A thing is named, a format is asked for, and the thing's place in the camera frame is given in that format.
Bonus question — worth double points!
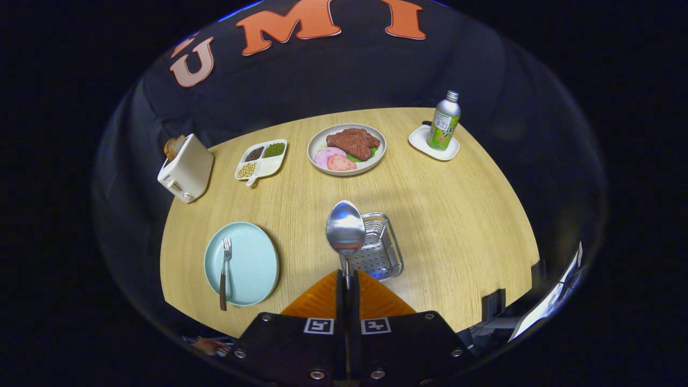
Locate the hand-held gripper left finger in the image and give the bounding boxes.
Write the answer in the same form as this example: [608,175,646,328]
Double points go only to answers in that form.
[221,270,348,385]

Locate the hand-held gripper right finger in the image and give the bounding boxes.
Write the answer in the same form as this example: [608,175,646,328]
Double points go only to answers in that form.
[347,269,474,385]

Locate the wooden handled metal fork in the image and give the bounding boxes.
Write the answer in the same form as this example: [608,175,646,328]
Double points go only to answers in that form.
[219,238,233,312]

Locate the metal spoon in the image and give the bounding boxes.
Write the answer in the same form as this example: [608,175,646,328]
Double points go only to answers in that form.
[325,200,367,291]

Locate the light blue plate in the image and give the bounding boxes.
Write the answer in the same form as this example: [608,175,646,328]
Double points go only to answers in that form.
[204,221,280,307]

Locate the white sheet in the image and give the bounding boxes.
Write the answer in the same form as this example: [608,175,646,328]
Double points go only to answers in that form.
[508,242,584,343]

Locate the white divided dish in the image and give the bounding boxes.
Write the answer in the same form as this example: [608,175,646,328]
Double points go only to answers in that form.
[235,139,288,187]

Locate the pale pink ham slice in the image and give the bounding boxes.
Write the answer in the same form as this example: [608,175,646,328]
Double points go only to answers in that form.
[314,146,347,170]

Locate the green lettuce leaf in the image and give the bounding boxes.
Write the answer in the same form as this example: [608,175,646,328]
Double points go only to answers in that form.
[347,146,379,163]

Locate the white round plate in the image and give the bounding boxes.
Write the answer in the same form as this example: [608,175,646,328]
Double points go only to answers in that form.
[307,124,387,177]

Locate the white square saucer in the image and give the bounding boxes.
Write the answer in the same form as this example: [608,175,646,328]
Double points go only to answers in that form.
[408,125,460,162]

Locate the white toaster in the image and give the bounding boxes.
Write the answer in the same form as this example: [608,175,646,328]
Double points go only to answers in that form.
[157,133,214,204]

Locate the brown steak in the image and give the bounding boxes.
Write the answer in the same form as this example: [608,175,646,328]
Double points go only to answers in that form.
[326,128,381,161]

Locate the green and white bottle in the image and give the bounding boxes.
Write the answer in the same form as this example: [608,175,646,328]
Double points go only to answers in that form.
[427,90,461,151]

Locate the metal wire cutlery basket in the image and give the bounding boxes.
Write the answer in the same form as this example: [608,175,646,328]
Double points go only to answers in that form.
[355,212,404,282]

